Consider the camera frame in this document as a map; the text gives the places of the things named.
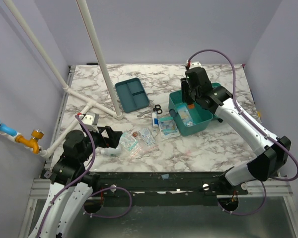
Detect blue white gauze packet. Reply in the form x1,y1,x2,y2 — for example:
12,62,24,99
158,117,180,140

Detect white plastic bottle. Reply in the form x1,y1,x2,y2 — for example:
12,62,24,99
99,146,122,157

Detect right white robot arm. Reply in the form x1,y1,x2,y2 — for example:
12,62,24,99
181,67,291,194

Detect orange blue pipe valve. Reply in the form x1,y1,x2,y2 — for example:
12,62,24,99
0,120,44,154

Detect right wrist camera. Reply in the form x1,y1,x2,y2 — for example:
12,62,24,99
187,61,202,70

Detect small blue wipe packets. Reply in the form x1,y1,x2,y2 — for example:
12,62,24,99
139,128,155,146

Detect clear zip bag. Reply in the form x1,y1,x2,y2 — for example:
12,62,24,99
129,142,158,158

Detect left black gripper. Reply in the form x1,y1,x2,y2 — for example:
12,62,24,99
80,125,123,163

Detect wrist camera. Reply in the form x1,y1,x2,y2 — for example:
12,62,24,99
81,113,99,132
187,61,202,70

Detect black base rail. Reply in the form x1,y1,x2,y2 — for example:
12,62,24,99
90,172,256,207

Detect small white blue tube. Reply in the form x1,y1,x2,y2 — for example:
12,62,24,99
151,111,158,128

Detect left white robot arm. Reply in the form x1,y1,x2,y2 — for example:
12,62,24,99
29,126,123,238

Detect teal divided tray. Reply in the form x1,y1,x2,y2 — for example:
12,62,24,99
115,78,149,113

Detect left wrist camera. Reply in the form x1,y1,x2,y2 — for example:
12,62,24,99
81,113,99,132

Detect white pvc pipe frame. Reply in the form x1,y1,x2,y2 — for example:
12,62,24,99
2,0,125,159

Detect teal medicine kit box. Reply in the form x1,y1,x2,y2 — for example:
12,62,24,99
168,90,223,136

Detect teal bandage packet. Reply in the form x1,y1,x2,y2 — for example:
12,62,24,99
120,132,138,151

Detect black handled scissors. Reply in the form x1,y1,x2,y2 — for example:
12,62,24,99
153,104,162,115

